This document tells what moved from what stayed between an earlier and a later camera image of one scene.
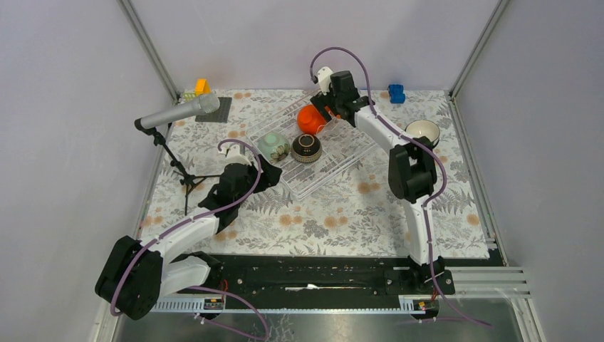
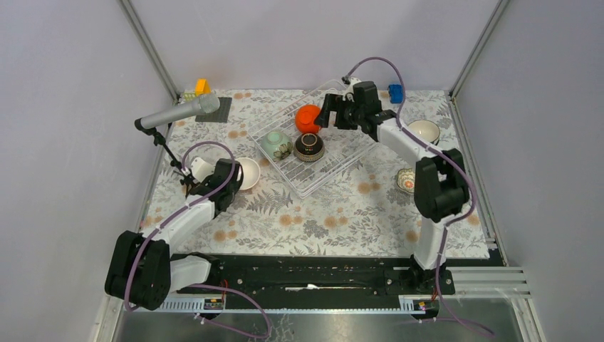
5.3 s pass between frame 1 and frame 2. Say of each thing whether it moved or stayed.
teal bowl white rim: stayed
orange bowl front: stayed
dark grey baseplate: stayed
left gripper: moved
